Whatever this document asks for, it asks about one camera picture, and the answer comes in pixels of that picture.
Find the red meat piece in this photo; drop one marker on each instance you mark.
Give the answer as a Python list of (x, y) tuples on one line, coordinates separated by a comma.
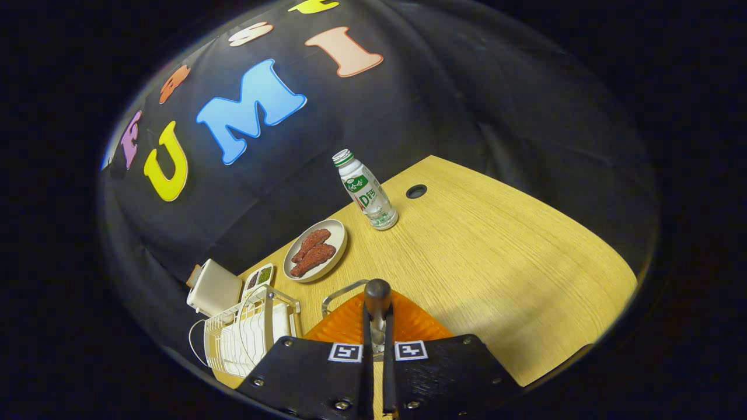
[(312, 240), (315, 258)]

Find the black backdrop cloth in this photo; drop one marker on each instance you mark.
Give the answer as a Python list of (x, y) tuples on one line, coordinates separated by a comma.
[(467, 105)]

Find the small white sauce dish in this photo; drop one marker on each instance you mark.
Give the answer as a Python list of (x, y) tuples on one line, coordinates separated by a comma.
[(259, 277)]

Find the white toaster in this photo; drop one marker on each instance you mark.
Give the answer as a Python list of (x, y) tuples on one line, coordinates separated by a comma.
[(213, 289)]

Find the brown toast slice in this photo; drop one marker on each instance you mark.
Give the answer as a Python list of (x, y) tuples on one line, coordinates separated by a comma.
[(194, 275)]

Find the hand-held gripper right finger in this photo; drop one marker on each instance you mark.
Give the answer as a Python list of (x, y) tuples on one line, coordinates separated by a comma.
[(390, 379)]

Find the beige oval dish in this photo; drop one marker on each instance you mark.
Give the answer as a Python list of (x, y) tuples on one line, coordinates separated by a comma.
[(335, 233)]

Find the white green label bottle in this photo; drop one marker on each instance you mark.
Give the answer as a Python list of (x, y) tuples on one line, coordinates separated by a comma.
[(366, 189)]

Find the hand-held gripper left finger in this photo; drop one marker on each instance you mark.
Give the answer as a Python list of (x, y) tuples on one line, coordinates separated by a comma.
[(367, 385)]

